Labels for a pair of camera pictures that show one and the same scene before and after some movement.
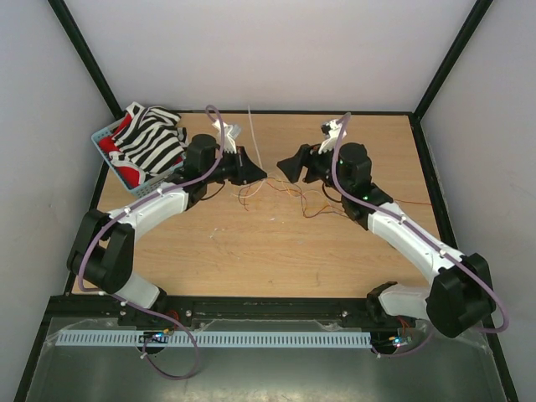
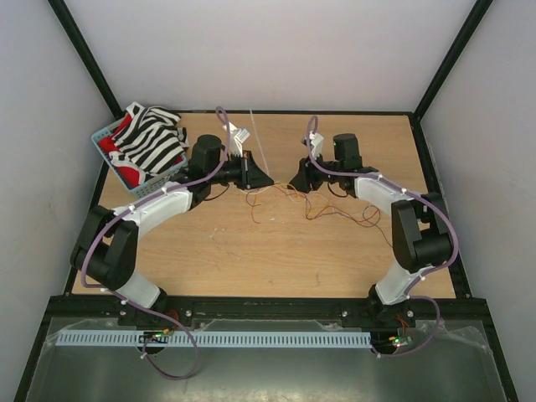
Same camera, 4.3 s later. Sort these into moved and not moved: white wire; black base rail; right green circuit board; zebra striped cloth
Moved: white wire
Not moved: zebra striped cloth; right green circuit board; black base rail
